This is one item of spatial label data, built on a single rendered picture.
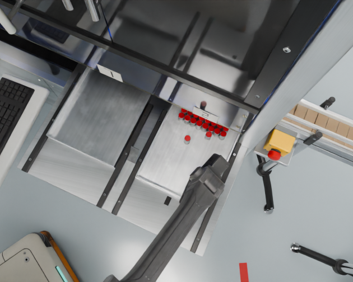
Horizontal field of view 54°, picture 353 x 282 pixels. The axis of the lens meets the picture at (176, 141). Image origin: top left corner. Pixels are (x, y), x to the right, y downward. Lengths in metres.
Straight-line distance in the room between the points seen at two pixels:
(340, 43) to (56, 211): 1.83
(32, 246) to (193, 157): 1.02
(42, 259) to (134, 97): 0.98
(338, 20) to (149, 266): 0.55
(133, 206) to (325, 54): 0.79
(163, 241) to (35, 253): 1.20
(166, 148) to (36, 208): 1.17
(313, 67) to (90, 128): 0.82
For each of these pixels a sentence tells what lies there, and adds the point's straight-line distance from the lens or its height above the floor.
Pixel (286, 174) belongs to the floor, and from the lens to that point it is 2.20.
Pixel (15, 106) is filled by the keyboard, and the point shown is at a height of 0.83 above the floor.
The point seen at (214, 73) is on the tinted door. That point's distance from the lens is 0.87.
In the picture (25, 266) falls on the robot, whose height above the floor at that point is 0.28.
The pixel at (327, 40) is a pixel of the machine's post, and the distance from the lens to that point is 0.63.
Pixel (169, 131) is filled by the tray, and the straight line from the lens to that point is 1.23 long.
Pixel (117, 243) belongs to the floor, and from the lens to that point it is 2.08.
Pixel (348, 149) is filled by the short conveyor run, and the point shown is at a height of 0.93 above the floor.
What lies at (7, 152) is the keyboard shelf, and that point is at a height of 0.80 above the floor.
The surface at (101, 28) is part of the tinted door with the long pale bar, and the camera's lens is 0.95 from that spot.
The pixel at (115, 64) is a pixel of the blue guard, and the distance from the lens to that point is 1.08.
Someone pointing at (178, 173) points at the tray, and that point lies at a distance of 1.20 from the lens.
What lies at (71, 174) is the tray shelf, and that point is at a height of 0.88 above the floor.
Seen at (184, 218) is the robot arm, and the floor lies 1.26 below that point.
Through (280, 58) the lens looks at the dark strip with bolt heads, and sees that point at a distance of 0.71.
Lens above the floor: 2.06
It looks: 75 degrees down
